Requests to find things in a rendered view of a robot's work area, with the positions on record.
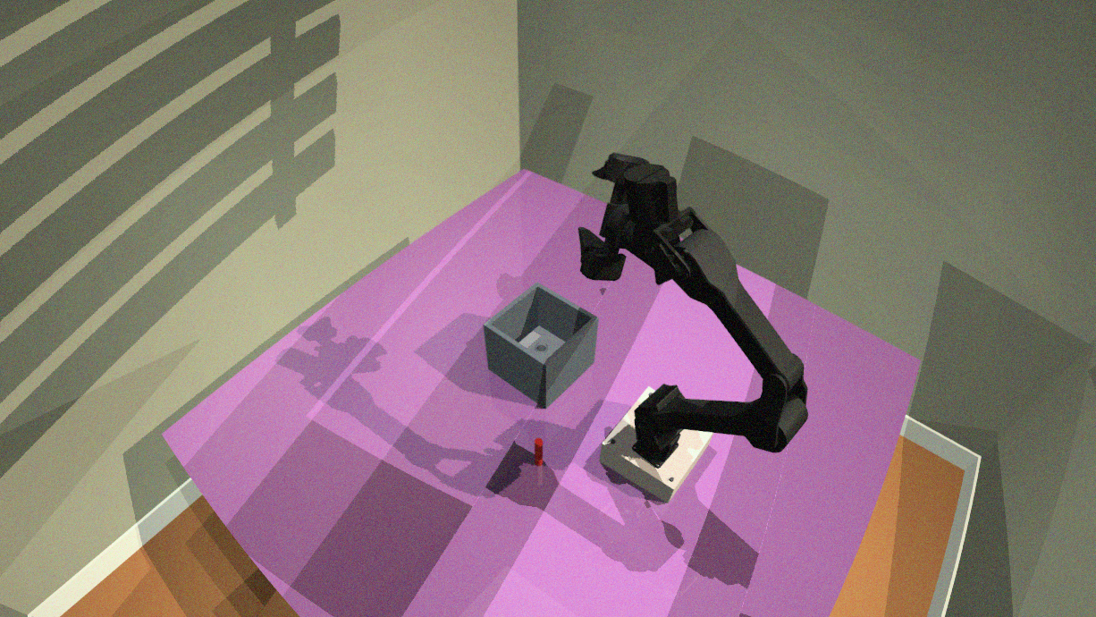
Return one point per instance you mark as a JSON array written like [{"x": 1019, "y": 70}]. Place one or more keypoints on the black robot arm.
[{"x": 703, "y": 267}]

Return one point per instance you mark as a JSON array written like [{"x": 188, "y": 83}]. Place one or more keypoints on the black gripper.
[{"x": 601, "y": 260}]

